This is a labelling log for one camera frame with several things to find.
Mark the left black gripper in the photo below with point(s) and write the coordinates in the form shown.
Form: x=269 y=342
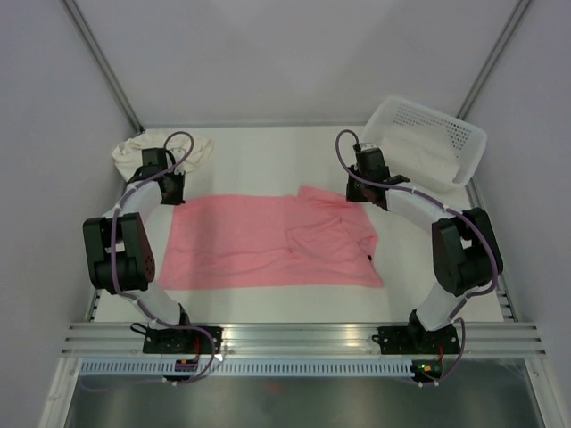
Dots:
x=179 y=177

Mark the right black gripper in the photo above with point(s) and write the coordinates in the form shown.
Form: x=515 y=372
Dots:
x=351 y=194

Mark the pink t-shirt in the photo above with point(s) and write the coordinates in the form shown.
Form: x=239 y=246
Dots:
x=313 y=237

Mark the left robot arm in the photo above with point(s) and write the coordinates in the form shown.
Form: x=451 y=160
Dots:
x=120 y=259

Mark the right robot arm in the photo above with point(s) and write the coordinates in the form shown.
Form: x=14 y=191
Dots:
x=465 y=254

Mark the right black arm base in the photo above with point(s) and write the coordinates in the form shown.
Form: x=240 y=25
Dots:
x=413 y=339

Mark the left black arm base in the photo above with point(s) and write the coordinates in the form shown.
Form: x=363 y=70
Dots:
x=169 y=341

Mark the cream white t-shirt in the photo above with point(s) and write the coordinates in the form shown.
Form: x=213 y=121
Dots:
x=127 y=155

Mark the white plastic basket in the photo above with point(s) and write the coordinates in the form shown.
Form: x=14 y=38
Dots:
x=467 y=141

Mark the white cloth in basket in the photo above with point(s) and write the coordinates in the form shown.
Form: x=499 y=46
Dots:
x=424 y=160

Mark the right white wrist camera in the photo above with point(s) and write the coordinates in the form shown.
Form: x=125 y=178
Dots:
x=368 y=146

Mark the left aluminium frame post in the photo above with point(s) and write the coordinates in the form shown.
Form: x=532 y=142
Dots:
x=87 y=35

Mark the aluminium frame post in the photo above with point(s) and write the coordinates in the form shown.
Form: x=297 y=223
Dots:
x=87 y=35
x=499 y=48

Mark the aluminium mounting rail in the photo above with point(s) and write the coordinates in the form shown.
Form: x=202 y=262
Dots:
x=483 y=340

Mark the white slotted cable duct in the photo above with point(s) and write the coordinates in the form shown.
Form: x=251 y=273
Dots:
x=259 y=367

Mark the right aluminium frame post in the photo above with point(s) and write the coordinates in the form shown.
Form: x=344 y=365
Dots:
x=499 y=48

